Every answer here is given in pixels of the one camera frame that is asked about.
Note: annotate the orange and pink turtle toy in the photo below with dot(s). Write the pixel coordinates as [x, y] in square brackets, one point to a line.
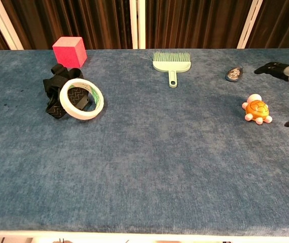
[257, 108]

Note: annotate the mint green hand brush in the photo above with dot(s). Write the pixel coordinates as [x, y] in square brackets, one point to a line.
[172, 66]

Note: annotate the small grey oval object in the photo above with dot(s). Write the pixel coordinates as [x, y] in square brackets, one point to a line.
[234, 74]

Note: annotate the blue felt table cloth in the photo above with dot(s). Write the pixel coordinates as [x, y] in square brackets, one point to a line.
[144, 164]

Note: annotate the pink foam cube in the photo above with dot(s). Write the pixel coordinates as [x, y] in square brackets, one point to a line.
[67, 54]

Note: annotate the white tape roll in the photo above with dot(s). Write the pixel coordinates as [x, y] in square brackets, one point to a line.
[63, 101]

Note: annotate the white slotted post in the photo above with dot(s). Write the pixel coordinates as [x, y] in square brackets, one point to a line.
[137, 25]
[249, 25]
[6, 27]

